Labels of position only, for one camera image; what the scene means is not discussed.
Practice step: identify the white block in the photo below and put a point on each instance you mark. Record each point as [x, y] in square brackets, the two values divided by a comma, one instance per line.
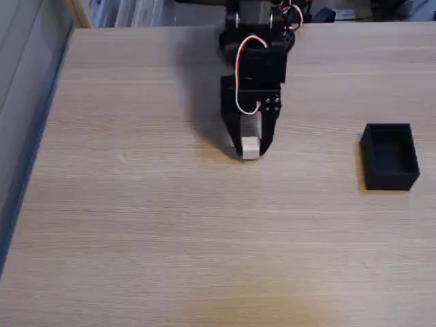
[250, 149]

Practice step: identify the black box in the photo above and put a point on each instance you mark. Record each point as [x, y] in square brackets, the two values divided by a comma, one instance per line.
[371, 170]

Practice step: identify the dark blue object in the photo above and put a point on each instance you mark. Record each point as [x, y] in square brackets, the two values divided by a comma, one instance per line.
[323, 15]

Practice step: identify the white label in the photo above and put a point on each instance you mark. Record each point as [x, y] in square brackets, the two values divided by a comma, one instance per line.
[344, 14]

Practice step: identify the wooden frame post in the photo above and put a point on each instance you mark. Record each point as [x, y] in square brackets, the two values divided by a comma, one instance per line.
[79, 13]

